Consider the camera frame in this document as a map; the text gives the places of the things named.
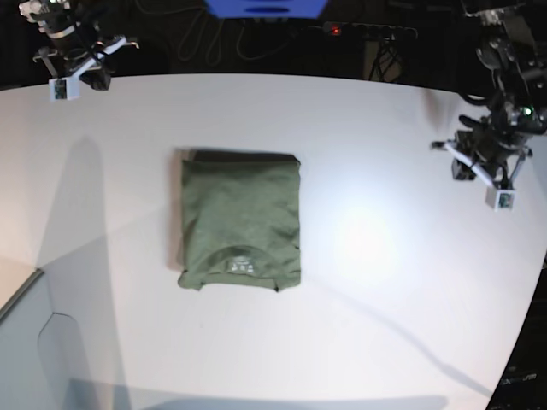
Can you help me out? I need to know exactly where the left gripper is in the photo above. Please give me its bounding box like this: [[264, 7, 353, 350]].
[[430, 115, 532, 188]]

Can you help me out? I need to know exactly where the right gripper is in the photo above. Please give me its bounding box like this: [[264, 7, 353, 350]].
[[32, 36, 139, 90]]

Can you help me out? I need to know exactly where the green t-shirt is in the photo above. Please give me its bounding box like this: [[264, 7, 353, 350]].
[[178, 150, 302, 292]]

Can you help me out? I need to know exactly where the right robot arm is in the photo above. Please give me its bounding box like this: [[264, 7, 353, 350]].
[[19, 1, 139, 101]]

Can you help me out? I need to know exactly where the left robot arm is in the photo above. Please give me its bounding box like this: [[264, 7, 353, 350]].
[[430, 1, 546, 191]]

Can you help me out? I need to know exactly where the black power strip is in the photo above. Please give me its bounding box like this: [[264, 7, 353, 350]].
[[321, 21, 419, 41]]

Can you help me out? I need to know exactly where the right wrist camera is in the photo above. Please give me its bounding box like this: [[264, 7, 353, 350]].
[[49, 77, 80, 102]]

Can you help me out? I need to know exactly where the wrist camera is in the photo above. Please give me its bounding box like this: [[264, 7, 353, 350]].
[[485, 186, 515, 211], [49, 77, 80, 102]]

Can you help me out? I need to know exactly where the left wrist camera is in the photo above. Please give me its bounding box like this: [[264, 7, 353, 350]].
[[485, 186, 515, 211]]

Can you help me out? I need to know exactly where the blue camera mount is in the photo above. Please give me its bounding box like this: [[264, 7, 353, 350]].
[[204, 0, 328, 19]]

